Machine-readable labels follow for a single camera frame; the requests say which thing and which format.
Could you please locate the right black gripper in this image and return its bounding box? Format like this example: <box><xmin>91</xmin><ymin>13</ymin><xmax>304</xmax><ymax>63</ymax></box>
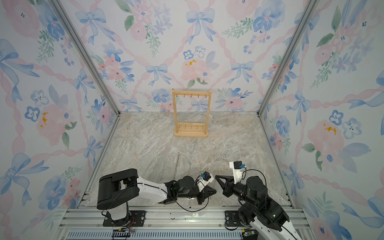
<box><xmin>215</xmin><ymin>173</ymin><xmax>258</xmax><ymax>209</ymax></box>

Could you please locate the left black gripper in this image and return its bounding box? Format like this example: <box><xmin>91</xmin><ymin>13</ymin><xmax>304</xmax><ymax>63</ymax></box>
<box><xmin>177</xmin><ymin>185</ymin><xmax>217</xmax><ymax>205</ymax></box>

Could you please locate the silver chain necklace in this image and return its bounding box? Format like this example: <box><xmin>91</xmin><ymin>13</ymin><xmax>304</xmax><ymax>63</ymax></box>
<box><xmin>173</xmin><ymin>151</ymin><xmax>182</xmax><ymax>181</ymax></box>

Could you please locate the silver star pendant necklace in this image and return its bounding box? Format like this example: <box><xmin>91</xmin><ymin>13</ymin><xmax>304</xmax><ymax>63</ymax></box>
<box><xmin>156</xmin><ymin>163</ymin><xmax>166</xmax><ymax>182</ymax></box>

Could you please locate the wooden jewelry display stand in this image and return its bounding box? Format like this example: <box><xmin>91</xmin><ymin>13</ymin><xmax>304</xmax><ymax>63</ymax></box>
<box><xmin>172</xmin><ymin>89</ymin><xmax>213</xmax><ymax>138</ymax></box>

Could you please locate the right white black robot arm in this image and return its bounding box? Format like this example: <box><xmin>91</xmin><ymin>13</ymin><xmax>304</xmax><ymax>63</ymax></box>
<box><xmin>215</xmin><ymin>175</ymin><xmax>301</xmax><ymax>240</ymax></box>

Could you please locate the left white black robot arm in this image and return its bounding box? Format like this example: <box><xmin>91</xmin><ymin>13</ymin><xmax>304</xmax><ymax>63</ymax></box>
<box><xmin>97</xmin><ymin>169</ymin><xmax>217</xmax><ymax>228</ymax></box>

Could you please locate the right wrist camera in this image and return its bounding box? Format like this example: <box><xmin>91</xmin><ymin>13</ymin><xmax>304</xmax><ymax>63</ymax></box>
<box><xmin>229</xmin><ymin>161</ymin><xmax>246</xmax><ymax>184</ymax></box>

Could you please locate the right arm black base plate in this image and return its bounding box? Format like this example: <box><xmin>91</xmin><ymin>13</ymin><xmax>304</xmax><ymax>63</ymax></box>
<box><xmin>225</xmin><ymin>211</ymin><xmax>248</xmax><ymax>227</ymax></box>

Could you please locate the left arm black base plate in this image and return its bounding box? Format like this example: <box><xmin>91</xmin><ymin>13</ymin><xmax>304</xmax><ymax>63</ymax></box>
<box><xmin>103</xmin><ymin>211</ymin><xmax>147</xmax><ymax>227</ymax></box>

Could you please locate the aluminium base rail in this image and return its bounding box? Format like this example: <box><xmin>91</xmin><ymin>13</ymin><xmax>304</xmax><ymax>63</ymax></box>
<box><xmin>56</xmin><ymin>205</ymin><xmax>314</xmax><ymax>240</ymax></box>

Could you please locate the left aluminium corner post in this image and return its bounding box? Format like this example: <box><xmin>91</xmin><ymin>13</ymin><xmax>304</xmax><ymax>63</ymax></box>
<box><xmin>48</xmin><ymin>1</ymin><xmax>121</xmax><ymax>116</ymax></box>

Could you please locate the aluminium corner post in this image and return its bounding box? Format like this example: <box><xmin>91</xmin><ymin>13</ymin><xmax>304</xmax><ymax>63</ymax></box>
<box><xmin>258</xmin><ymin>0</ymin><xmax>319</xmax><ymax>118</ymax></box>
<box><xmin>48</xmin><ymin>1</ymin><xmax>121</xmax><ymax>116</ymax></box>

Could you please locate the right aluminium corner post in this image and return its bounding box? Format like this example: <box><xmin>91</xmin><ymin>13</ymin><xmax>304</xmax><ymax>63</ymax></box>
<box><xmin>258</xmin><ymin>0</ymin><xmax>319</xmax><ymax>118</ymax></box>

